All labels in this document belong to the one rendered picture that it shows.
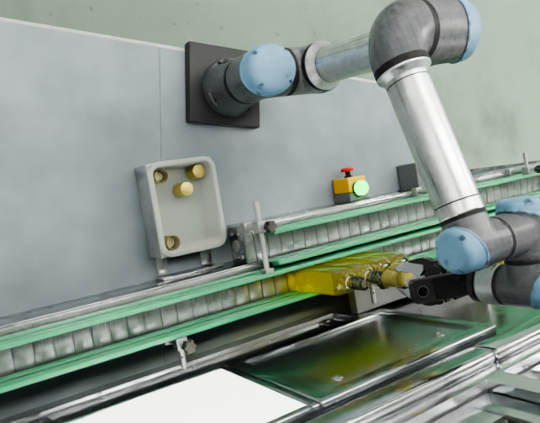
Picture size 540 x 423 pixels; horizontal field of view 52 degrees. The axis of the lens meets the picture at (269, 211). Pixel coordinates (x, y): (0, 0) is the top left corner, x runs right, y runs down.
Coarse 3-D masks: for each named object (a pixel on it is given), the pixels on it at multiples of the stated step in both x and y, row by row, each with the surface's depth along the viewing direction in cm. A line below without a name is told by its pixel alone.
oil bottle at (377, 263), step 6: (342, 258) 141; (348, 258) 139; (354, 258) 137; (360, 258) 136; (366, 258) 135; (372, 258) 133; (378, 258) 132; (384, 258) 132; (372, 264) 131; (378, 264) 131; (384, 264) 131; (378, 270) 131
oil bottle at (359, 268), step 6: (318, 264) 140; (324, 264) 138; (330, 264) 136; (336, 264) 135; (342, 264) 134; (348, 264) 132; (354, 264) 131; (360, 264) 130; (366, 264) 130; (354, 270) 128; (360, 270) 128; (366, 270) 128; (372, 270) 129; (360, 276) 128
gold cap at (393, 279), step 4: (384, 272) 123; (388, 272) 122; (392, 272) 121; (396, 272) 120; (400, 272) 120; (384, 276) 122; (388, 276) 121; (392, 276) 120; (396, 276) 119; (400, 276) 120; (404, 276) 120; (384, 280) 122; (388, 280) 121; (392, 280) 120; (396, 280) 119; (400, 280) 120; (404, 280) 120; (384, 284) 122; (388, 284) 121; (392, 284) 120; (396, 284) 119; (400, 284) 119; (404, 284) 120
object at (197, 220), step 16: (176, 160) 131; (192, 160) 133; (208, 160) 136; (176, 176) 139; (208, 176) 138; (160, 192) 136; (192, 192) 141; (208, 192) 139; (160, 208) 136; (176, 208) 138; (192, 208) 141; (208, 208) 140; (160, 224) 129; (176, 224) 138; (192, 224) 140; (208, 224) 141; (224, 224) 137; (160, 240) 128; (192, 240) 140; (208, 240) 140; (224, 240) 137
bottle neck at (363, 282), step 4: (352, 276) 124; (356, 276) 123; (348, 280) 124; (352, 280) 123; (356, 280) 122; (360, 280) 121; (364, 280) 122; (368, 280) 122; (348, 284) 124; (352, 284) 122; (356, 284) 121; (360, 284) 120; (364, 284) 122; (368, 284) 122; (348, 288) 125; (352, 288) 123; (356, 288) 122; (360, 288) 121; (364, 288) 121
